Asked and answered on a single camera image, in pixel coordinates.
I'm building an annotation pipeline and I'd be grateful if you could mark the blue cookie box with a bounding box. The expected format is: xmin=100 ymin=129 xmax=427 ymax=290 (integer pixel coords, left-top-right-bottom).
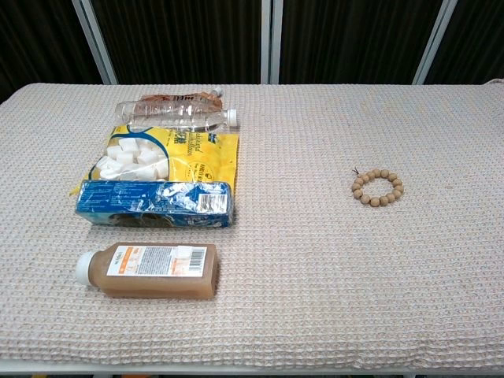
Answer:
xmin=75 ymin=179 xmax=234 ymax=229

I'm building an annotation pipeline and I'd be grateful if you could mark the wooden bead bracelet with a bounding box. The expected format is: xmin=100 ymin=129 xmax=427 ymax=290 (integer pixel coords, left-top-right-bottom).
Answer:
xmin=350 ymin=166 xmax=405 ymax=208

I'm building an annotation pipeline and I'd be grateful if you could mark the black pleated curtain panel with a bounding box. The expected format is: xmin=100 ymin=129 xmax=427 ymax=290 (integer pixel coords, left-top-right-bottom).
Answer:
xmin=0 ymin=0 xmax=105 ymax=104
xmin=280 ymin=0 xmax=444 ymax=85
xmin=91 ymin=0 xmax=263 ymax=85
xmin=424 ymin=0 xmax=504 ymax=85

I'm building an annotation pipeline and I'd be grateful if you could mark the yellow marshmallow bag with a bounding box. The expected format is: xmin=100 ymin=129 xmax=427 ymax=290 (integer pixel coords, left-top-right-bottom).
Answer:
xmin=69 ymin=123 xmax=241 ymax=198

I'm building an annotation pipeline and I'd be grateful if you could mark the beige waffle table cloth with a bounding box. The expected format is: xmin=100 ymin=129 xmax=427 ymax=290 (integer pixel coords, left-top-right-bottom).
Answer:
xmin=0 ymin=81 xmax=504 ymax=372

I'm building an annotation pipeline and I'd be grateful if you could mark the aluminium frame post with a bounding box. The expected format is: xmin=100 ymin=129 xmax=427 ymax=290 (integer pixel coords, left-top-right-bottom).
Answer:
xmin=260 ymin=0 xmax=284 ymax=85
xmin=411 ymin=0 xmax=459 ymax=85
xmin=71 ymin=0 xmax=119 ymax=85

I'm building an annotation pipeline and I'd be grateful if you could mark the brown juice bottle white cap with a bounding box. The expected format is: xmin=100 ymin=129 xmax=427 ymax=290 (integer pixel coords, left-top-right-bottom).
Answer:
xmin=76 ymin=242 xmax=220 ymax=301

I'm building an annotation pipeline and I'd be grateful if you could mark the clear plastic water bottle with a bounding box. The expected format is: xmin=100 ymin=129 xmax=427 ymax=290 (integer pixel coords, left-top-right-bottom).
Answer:
xmin=115 ymin=98 xmax=240 ymax=133

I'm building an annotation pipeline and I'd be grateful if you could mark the brown sauce spout pouch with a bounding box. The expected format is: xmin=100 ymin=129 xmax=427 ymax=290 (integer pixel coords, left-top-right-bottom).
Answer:
xmin=140 ymin=87 xmax=225 ymax=113

